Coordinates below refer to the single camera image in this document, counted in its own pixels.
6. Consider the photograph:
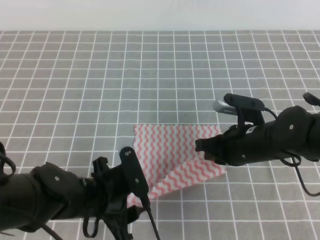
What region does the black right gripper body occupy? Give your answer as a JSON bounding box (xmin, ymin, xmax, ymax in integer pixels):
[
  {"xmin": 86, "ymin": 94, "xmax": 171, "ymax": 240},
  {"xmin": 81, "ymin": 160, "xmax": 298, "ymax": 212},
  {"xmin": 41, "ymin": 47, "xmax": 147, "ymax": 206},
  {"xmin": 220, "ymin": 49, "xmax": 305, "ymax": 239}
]
[{"xmin": 219, "ymin": 122, "xmax": 278, "ymax": 167}]

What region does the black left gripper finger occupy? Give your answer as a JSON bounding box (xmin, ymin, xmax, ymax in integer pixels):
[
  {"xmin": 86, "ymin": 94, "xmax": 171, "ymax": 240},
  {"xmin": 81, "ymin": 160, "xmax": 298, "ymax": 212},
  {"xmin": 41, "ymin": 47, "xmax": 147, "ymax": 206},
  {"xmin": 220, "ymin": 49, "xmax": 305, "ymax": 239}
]
[
  {"xmin": 104, "ymin": 217, "xmax": 134, "ymax": 240},
  {"xmin": 126, "ymin": 205, "xmax": 145, "ymax": 225}
]

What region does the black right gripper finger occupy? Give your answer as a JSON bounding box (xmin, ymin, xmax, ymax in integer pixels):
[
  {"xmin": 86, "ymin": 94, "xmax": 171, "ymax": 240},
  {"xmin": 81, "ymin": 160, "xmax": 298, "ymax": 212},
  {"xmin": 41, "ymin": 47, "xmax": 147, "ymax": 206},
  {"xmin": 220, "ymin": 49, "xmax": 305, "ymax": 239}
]
[
  {"xmin": 204, "ymin": 152, "xmax": 227, "ymax": 165},
  {"xmin": 195, "ymin": 134, "xmax": 223, "ymax": 153}
]

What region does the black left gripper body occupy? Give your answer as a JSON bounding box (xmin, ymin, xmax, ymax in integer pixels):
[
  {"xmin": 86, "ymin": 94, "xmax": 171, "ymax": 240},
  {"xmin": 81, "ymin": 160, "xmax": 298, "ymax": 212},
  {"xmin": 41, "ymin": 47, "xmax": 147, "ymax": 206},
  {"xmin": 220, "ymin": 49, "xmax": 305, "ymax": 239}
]
[{"xmin": 83, "ymin": 157, "xmax": 131, "ymax": 225}]

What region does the pink white wavy towel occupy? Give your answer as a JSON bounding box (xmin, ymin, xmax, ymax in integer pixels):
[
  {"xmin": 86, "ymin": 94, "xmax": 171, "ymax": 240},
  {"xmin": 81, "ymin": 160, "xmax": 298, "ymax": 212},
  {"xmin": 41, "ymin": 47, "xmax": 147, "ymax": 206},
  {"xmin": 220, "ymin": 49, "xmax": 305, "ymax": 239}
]
[{"xmin": 133, "ymin": 124, "xmax": 226, "ymax": 201}]

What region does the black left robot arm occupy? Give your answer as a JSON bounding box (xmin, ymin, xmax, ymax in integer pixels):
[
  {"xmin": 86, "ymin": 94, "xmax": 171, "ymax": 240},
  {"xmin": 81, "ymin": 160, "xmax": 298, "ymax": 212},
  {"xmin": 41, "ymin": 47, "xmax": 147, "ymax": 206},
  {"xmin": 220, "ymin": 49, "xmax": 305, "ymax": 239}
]
[{"xmin": 0, "ymin": 146, "xmax": 149, "ymax": 240}]

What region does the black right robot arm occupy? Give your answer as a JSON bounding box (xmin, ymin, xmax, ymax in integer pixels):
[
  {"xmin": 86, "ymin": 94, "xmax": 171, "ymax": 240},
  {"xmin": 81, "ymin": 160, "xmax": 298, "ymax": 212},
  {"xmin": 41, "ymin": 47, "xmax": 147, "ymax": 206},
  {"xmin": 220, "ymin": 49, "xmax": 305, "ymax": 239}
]
[{"xmin": 195, "ymin": 93, "xmax": 320, "ymax": 167}]

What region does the grey checked tablecloth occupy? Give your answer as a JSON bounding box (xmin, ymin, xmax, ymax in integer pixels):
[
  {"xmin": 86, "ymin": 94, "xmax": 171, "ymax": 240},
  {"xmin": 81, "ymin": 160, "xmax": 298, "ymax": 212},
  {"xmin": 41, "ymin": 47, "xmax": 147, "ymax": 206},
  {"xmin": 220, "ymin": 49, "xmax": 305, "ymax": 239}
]
[{"xmin": 0, "ymin": 30, "xmax": 320, "ymax": 240}]

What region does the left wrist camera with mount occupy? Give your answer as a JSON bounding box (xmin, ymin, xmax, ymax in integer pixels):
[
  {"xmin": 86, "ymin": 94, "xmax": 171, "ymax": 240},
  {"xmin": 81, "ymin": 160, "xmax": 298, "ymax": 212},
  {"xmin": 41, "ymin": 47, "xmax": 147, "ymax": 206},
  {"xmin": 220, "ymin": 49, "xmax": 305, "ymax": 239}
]
[{"xmin": 119, "ymin": 146, "xmax": 149, "ymax": 200}]

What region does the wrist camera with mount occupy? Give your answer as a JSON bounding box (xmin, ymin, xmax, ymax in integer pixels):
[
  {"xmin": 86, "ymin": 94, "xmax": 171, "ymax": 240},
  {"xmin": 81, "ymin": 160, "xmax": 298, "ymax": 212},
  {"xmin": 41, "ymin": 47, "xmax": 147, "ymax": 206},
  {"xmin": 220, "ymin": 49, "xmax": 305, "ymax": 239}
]
[
  {"xmin": 213, "ymin": 93, "xmax": 265, "ymax": 127},
  {"xmin": 119, "ymin": 146, "xmax": 149, "ymax": 200}
]

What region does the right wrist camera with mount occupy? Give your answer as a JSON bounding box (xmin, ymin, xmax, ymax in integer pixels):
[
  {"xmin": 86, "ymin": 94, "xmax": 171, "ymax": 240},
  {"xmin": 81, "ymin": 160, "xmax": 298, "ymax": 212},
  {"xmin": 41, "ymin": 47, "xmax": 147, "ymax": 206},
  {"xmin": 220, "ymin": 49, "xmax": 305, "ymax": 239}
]
[{"xmin": 213, "ymin": 93, "xmax": 265, "ymax": 127}]

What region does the black right camera cable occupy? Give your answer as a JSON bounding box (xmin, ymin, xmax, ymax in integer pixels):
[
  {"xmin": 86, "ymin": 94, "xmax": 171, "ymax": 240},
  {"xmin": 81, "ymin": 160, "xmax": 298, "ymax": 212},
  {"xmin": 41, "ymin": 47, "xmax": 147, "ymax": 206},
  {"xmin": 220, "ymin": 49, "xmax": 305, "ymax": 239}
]
[{"xmin": 262, "ymin": 107, "xmax": 320, "ymax": 197}]

